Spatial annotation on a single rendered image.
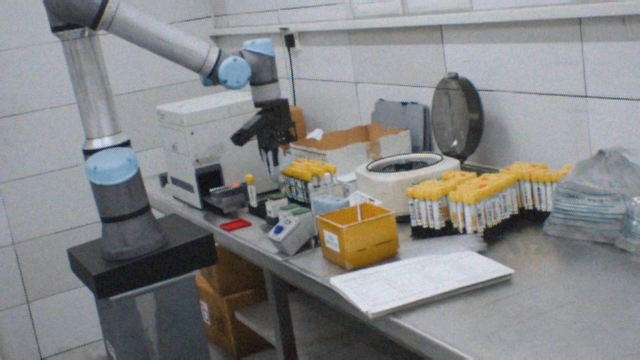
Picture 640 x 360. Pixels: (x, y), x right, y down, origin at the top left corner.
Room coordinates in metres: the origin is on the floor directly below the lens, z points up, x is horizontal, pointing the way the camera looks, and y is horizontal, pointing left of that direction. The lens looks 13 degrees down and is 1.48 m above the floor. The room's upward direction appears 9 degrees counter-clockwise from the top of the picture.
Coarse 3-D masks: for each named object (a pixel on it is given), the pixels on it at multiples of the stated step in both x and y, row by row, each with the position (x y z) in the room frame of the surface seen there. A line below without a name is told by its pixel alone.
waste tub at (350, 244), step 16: (352, 208) 1.89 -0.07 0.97; (368, 208) 1.89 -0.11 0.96; (384, 208) 1.83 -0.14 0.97; (320, 224) 1.84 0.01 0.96; (336, 224) 1.76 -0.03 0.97; (352, 224) 1.74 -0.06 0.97; (368, 224) 1.76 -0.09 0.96; (384, 224) 1.77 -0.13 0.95; (336, 240) 1.77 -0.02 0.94; (352, 240) 1.74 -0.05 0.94; (368, 240) 1.76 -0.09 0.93; (384, 240) 1.77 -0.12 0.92; (336, 256) 1.78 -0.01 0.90; (352, 256) 1.74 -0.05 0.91; (368, 256) 1.75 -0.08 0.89; (384, 256) 1.77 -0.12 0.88
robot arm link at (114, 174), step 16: (96, 160) 1.92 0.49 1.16; (112, 160) 1.90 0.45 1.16; (128, 160) 1.92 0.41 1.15; (96, 176) 1.89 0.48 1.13; (112, 176) 1.89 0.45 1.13; (128, 176) 1.90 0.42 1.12; (96, 192) 1.90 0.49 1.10; (112, 192) 1.89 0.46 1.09; (128, 192) 1.89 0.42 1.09; (144, 192) 1.93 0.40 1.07; (112, 208) 1.89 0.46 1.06; (128, 208) 1.89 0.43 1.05
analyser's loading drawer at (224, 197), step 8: (216, 192) 2.38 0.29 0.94; (224, 192) 2.39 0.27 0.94; (232, 192) 2.40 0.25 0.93; (208, 200) 2.43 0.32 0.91; (216, 200) 2.39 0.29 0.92; (224, 200) 2.33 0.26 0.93; (232, 200) 2.34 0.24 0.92; (240, 200) 2.35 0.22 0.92; (224, 208) 2.33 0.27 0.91; (232, 208) 2.34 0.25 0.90; (240, 208) 2.35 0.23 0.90
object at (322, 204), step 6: (318, 198) 2.01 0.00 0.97; (324, 198) 2.00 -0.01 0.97; (336, 198) 1.98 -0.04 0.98; (342, 198) 1.97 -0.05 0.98; (318, 204) 1.99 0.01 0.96; (324, 204) 1.97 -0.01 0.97; (330, 204) 1.95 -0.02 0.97; (336, 204) 1.93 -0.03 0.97; (342, 204) 1.94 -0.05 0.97; (348, 204) 1.95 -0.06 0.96; (318, 210) 2.00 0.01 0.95; (324, 210) 1.98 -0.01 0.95; (330, 210) 1.95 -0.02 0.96; (318, 228) 2.01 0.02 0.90; (318, 234) 2.01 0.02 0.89; (318, 240) 1.99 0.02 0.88
